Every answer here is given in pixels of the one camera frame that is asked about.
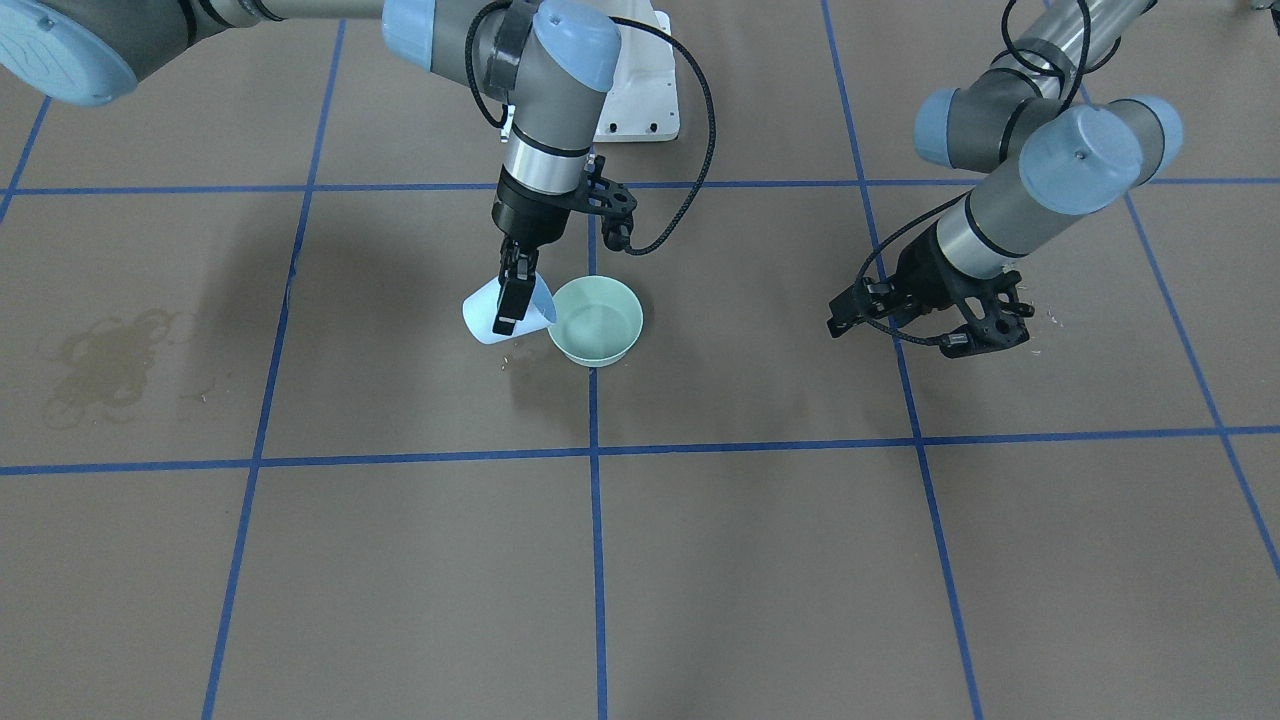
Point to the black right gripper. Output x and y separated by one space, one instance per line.
524 215

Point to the light blue plastic cup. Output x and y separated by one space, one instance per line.
480 312

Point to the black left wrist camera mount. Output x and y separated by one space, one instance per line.
994 316

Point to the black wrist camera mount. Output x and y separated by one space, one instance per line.
994 316
611 203

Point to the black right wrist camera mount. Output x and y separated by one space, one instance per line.
611 203

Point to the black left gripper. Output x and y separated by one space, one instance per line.
925 273

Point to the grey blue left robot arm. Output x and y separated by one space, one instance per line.
1047 159

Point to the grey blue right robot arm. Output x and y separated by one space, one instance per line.
550 64

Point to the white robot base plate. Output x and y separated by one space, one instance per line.
642 106

